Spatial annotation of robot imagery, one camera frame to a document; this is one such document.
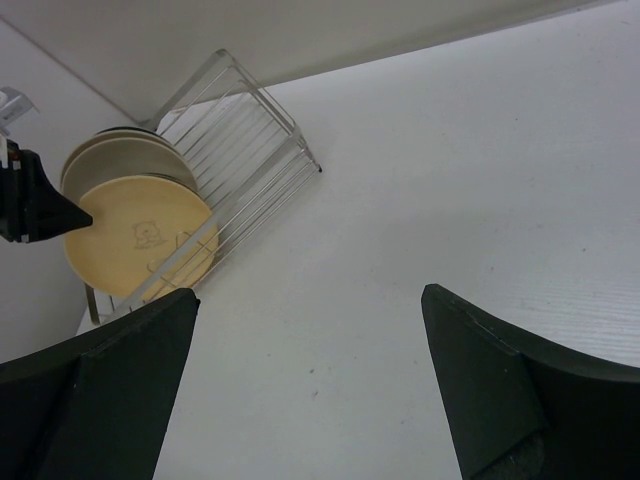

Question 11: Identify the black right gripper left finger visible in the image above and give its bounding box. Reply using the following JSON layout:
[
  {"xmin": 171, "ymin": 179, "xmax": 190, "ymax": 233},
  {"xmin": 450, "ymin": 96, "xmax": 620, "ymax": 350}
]
[{"xmin": 1, "ymin": 288, "xmax": 200, "ymax": 479}]

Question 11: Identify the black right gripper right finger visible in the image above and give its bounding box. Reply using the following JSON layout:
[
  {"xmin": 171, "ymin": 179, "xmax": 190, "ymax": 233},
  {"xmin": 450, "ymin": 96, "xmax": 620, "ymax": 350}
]
[{"xmin": 421, "ymin": 284, "xmax": 639, "ymax": 479}]

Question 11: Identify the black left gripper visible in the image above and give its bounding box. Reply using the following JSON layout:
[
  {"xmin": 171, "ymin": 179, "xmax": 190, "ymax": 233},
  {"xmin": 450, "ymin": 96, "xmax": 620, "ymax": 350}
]
[{"xmin": 1, "ymin": 139, "xmax": 93, "ymax": 243}]

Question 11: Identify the white plate black rim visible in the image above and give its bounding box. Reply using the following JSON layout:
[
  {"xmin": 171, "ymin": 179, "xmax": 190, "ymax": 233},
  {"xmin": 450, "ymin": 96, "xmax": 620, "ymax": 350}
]
[{"xmin": 60, "ymin": 129, "xmax": 197, "ymax": 201}]

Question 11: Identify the yellow bear plate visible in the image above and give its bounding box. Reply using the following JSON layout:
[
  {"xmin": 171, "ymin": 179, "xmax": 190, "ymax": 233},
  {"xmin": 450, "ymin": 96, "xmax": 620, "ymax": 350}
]
[{"xmin": 64, "ymin": 175, "xmax": 212, "ymax": 298}]

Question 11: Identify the clear wire dish rack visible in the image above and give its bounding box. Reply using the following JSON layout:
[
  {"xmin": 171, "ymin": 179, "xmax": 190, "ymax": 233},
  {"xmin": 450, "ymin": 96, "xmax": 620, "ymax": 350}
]
[{"xmin": 85, "ymin": 49, "xmax": 322, "ymax": 326}]

